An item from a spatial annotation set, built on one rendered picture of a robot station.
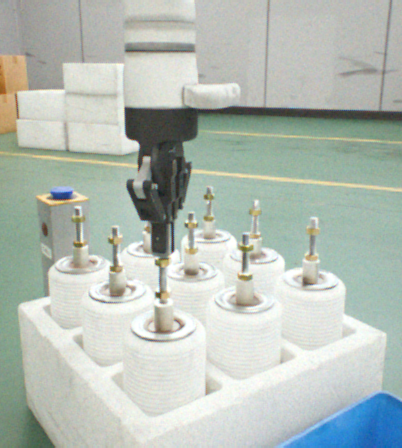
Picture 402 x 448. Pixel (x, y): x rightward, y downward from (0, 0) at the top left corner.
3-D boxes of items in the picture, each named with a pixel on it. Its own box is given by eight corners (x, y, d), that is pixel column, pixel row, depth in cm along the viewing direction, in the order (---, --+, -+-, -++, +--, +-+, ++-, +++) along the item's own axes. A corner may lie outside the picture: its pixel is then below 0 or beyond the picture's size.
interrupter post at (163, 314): (150, 325, 62) (149, 299, 61) (170, 322, 63) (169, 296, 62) (157, 335, 60) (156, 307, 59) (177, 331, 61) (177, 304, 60)
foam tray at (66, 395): (145, 587, 58) (140, 442, 53) (26, 404, 89) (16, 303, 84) (376, 444, 80) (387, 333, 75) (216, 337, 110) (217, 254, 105)
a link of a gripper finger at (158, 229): (155, 204, 57) (155, 249, 59) (143, 210, 55) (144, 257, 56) (168, 205, 57) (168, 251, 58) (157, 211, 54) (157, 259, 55)
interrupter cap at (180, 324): (122, 320, 63) (122, 314, 63) (182, 309, 66) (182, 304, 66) (141, 350, 57) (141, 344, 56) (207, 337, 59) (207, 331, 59)
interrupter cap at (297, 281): (285, 269, 79) (285, 265, 79) (338, 274, 77) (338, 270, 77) (279, 289, 72) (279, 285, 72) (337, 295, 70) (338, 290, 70)
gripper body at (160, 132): (144, 96, 59) (146, 179, 62) (107, 100, 52) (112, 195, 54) (208, 97, 57) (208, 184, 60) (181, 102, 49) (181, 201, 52)
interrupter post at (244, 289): (245, 308, 66) (246, 283, 65) (230, 302, 68) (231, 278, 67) (257, 302, 68) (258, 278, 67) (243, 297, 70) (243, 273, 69)
